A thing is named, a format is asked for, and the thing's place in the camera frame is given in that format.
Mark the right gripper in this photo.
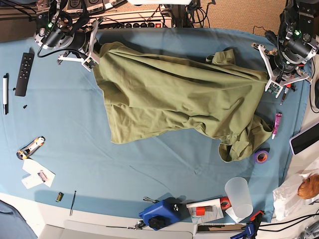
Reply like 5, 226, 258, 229
33, 19, 100, 71

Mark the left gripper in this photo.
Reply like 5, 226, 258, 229
252, 37, 319, 98

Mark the olive green t-shirt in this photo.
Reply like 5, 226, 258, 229
93, 42, 273, 162

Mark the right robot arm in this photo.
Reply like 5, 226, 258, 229
34, 0, 103, 71

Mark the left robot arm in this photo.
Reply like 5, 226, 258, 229
252, 0, 319, 98

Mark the orange screwdriver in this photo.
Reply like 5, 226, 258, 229
280, 84, 291, 105

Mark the purple glue tube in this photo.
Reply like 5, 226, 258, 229
272, 113, 282, 139

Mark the black remote control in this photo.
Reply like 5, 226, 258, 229
15, 53, 34, 97

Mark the white power strip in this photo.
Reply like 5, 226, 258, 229
87, 8, 173, 29

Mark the smartphone in lilac case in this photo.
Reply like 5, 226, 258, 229
290, 128, 319, 155

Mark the white marker pen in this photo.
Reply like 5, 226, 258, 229
2, 73, 9, 115

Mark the purple tape roll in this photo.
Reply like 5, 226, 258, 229
253, 148, 270, 164

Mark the blue table cloth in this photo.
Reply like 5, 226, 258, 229
0, 38, 310, 222

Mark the orange grey utility knife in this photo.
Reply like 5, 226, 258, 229
16, 136, 45, 160

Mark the brown round object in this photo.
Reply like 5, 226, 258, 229
298, 175, 319, 200

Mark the translucent plastic cup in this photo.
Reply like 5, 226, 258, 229
224, 177, 253, 219

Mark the white plastic bag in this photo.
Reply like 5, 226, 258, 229
273, 170, 319, 221

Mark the red tape roll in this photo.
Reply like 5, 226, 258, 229
219, 197, 231, 211

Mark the small green battery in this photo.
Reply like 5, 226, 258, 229
56, 192, 64, 202

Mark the blue black clamp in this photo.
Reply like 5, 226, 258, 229
230, 210, 264, 239

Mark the blue plastic device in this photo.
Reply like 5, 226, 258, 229
139, 197, 181, 231

